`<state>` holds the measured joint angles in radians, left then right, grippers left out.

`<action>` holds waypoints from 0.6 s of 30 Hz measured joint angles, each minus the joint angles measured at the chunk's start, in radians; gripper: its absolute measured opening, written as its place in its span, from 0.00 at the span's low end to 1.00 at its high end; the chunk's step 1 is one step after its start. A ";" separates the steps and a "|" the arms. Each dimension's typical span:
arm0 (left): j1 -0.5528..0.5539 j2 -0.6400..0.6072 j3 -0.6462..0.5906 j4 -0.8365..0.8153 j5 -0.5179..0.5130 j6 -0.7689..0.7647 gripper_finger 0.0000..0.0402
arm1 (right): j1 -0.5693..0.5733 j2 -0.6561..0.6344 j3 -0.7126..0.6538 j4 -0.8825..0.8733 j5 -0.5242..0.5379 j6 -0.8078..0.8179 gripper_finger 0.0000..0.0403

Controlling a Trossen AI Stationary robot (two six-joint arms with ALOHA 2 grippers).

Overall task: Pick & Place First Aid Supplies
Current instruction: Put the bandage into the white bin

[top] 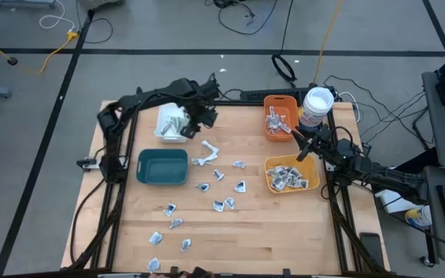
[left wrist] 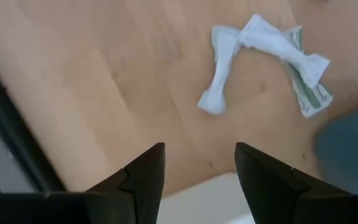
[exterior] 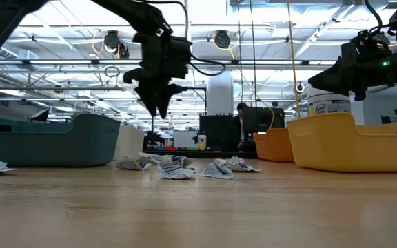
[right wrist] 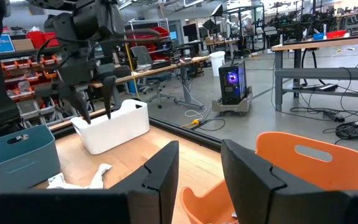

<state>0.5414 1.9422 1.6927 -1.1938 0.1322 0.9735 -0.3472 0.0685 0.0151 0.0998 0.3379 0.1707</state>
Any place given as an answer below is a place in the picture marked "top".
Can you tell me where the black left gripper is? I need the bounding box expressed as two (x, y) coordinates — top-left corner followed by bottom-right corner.
(179, 97), (219, 140)

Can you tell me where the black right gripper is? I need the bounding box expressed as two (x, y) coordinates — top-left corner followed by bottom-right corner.
(290, 125), (341, 163)

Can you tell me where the yellow plastic bin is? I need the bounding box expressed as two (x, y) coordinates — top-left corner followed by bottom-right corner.
(263, 153), (321, 195)

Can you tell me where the long crumpled white packet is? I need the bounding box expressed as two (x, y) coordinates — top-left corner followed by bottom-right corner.
(201, 139), (220, 158)

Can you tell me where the crumpled white printed packet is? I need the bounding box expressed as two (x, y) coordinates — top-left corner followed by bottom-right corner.
(191, 152), (219, 167)

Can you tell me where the white plastic bin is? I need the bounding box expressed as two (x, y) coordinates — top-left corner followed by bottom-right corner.
(154, 103), (191, 144)

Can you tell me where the orange plastic bin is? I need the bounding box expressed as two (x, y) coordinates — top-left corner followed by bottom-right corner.
(263, 94), (300, 142)

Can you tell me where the teal plastic bin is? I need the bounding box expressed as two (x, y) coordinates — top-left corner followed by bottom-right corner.
(136, 148), (189, 185)

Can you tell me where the black power strip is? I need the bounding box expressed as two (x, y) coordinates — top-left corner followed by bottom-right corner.
(239, 87), (312, 103)

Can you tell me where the white box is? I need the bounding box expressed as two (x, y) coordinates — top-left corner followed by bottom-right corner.
(375, 188), (424, 215)

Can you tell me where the black angled beam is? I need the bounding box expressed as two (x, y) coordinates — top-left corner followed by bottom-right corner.
(394, 148), (440, 175)

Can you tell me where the small connector box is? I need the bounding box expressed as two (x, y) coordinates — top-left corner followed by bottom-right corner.
(76, 156), (104, 173)

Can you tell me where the black smartphone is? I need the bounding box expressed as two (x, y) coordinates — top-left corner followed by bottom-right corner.
(359, 232), (385, 267)

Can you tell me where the black floor cable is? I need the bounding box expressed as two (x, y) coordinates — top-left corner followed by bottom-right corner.
(76, 9), (114, 44)
(322, 75), (434, 151)
(205, 0), (278, 36)

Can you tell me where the yellow hanging cable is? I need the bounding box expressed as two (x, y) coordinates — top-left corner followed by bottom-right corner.
(312, 0), (343, 86)

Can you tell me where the black hanging cable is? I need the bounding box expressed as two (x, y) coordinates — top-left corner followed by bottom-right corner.
(270, 0), (298, 84)

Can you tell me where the black cabled device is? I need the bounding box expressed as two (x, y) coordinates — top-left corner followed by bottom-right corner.
(168, 265), (216, 278)

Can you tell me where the yellow floor cable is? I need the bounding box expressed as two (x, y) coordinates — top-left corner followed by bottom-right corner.
(0, 29), (80, 74)

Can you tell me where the white floor cable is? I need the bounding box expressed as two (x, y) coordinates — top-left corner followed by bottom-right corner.
(39, 0), (77, 32)

